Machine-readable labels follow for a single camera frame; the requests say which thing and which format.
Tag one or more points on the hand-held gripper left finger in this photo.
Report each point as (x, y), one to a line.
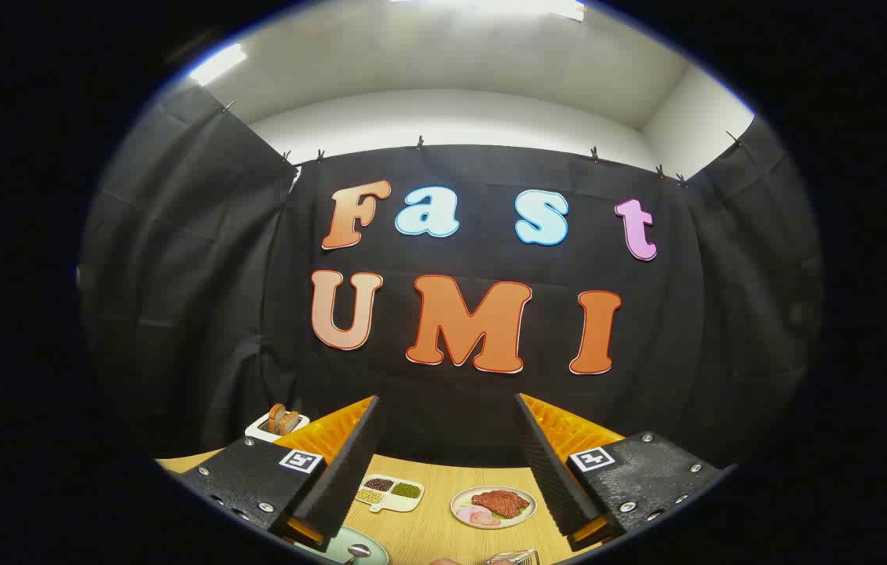
(349, 471)

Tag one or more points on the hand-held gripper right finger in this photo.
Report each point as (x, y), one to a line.
(549, 471)

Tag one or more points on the yellow soybeans portion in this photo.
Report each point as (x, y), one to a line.
(369, 496)

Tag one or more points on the black beans portion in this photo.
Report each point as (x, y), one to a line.
(379, 484)

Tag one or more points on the white divided dish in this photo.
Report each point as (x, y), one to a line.
(392, 502)

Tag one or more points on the brown steak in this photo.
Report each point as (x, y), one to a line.
(500, 502)

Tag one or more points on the green beans portion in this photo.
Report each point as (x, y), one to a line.
(406, 490)

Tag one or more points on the light blue plate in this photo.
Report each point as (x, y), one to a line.
(332, 547)

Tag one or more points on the reddish pink ham slice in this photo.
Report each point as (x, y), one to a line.
(487, 519)

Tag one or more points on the brown toast slice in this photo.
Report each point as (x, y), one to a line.
(282, 418)

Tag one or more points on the round beige plate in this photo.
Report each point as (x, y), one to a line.
(463, 498)

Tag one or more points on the pale pink ham slice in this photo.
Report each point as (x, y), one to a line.
(465, 512)

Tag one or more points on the white toaster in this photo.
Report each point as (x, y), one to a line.
(255, 429)

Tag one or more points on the ceiling light panel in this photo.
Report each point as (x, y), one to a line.
(490, 6)
(217, 64)

